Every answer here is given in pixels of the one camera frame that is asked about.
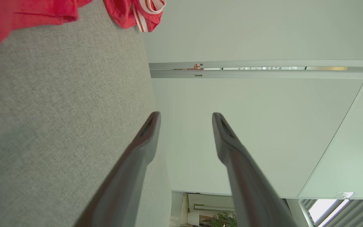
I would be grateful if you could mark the white round pot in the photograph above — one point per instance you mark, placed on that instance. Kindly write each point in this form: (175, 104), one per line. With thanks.
(193, 218)

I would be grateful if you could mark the red white basketball shorts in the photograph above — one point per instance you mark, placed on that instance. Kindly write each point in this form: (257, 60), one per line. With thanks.
(11, 15)

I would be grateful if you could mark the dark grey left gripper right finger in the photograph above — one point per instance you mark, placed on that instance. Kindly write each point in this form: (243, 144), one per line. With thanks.
(247, 189)

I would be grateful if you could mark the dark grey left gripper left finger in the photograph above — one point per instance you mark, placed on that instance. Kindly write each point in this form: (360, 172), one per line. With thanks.
(128, 183)

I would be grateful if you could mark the green potted plant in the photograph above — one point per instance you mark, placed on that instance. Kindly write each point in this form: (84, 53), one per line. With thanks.
(224, 220)

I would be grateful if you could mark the grey window blinds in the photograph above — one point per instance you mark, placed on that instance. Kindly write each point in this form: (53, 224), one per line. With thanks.
(351, 216)

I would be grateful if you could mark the grey fabric sofa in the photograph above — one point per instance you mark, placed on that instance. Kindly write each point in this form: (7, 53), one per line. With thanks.
(58, 110)

